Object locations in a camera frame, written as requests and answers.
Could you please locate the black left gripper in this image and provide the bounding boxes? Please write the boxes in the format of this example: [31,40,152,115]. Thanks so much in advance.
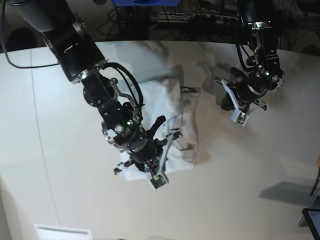
[221,91,253,113]

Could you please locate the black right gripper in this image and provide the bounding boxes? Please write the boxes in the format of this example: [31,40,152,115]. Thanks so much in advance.
[129,149,165,179]

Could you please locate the white T-shirt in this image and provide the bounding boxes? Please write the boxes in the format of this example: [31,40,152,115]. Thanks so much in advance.
[118,79,202,182]

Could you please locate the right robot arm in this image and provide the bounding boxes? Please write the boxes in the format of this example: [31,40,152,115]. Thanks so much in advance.
[9,0,169,181]

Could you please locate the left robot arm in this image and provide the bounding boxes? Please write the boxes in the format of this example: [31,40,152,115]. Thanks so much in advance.
[221,0,284,114]

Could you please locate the black power strip red light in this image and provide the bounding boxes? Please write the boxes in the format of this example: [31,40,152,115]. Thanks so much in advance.
[157,12,239,26]

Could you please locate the white paper sheet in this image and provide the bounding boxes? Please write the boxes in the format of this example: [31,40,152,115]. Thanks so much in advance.
[34,224,93,240]

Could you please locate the grey tablet stand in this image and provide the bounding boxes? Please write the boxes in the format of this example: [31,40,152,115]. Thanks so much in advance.
[298,188,320,227]

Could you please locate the dark tablet screen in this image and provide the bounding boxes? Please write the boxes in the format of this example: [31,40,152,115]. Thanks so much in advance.
[302,208,320,240]

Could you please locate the blue box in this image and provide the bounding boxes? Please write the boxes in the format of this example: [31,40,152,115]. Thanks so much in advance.
[112,0,181,7]

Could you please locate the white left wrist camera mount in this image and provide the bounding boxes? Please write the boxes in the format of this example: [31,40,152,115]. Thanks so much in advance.
[214,77,268,128]

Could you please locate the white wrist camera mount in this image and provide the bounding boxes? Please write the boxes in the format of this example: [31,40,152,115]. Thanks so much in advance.
[112,131,182,193]
[214,77,268,128]

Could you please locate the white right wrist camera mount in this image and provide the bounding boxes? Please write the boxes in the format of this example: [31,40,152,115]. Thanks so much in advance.
[112,131,182,193]

